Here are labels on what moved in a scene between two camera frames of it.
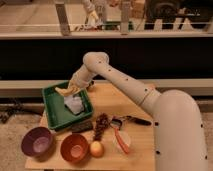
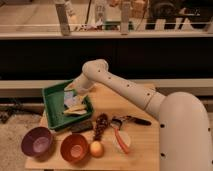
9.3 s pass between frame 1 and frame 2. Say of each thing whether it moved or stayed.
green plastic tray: stayed
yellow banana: moved
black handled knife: stayed
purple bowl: stayed
